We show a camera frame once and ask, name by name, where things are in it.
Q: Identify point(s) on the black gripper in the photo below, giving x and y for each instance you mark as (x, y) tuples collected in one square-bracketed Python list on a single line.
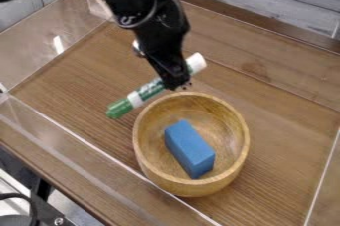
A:
[(159, 23)]

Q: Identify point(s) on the green Expo marker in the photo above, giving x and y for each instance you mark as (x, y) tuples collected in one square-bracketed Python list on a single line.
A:
[(139, 96)]

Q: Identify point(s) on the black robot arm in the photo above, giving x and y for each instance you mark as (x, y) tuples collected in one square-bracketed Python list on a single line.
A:
[(159, 24)]

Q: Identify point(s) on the brown wooden bowl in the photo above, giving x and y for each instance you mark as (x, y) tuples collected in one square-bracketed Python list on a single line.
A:
[(223, 129)]

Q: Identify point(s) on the blue rectangular block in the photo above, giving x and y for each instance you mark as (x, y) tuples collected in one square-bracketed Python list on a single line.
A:
[(190, 149)]

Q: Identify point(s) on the clear acrylic tray walls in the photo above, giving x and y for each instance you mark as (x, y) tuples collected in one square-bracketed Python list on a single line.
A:
[(67, 63)]

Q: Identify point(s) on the black metal table bracket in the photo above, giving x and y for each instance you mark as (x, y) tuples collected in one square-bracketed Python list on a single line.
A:
[(49, 215)]

